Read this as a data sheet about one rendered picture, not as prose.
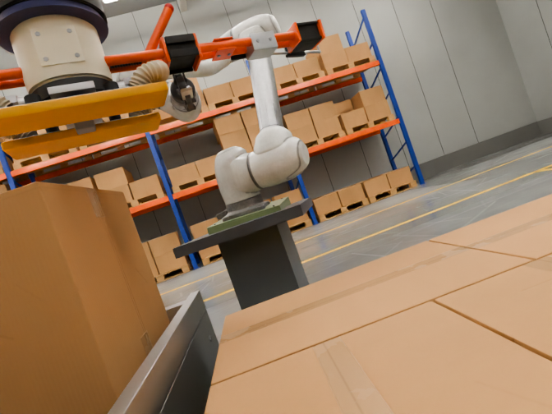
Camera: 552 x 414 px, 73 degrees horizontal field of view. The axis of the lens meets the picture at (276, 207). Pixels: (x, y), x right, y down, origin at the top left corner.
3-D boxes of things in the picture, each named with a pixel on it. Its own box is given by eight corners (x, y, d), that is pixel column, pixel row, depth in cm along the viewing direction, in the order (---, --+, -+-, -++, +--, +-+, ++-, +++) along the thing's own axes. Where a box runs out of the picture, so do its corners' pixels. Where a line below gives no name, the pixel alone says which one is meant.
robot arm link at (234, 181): (235, 200, 168) (219, 154, 166) (271, 190, 161) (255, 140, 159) (218, 208, 153) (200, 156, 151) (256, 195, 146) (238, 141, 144)
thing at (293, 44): (299, 40, 98) (293, 21, 98) (288, 53, 105) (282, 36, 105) (326, 36, 101) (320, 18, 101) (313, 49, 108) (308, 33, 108)
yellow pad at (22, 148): (2, 151, 79) (-6, 128, 79) (15, 160, 89) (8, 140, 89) (162, 118, 92) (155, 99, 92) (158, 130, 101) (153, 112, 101)
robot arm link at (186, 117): (194, 119, 124) (155, 103, 123) (195, 131, 140) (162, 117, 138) (205, 90, 126) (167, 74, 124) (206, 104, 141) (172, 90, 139)
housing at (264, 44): (255, 49, 94) (249, 32, 94) (246, 62, 101) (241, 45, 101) (278, 46, 97) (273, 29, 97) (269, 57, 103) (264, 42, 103)
